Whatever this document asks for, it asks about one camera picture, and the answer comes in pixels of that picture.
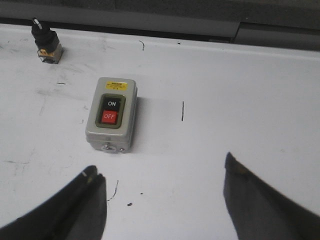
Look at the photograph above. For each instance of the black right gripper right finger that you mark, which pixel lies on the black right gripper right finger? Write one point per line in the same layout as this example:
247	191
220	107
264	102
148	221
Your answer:
260	212

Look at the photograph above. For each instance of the grey stone counter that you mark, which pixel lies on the grey stone counter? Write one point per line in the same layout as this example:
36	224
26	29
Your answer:
292	24

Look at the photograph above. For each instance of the grey on-off switch box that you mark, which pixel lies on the grey on-off switch box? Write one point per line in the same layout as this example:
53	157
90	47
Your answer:
111	118

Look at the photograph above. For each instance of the black selector switch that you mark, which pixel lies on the black selector switch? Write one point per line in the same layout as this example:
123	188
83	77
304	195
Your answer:
49	48

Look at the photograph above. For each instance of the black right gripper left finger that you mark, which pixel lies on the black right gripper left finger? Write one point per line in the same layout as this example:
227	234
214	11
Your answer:
77	212

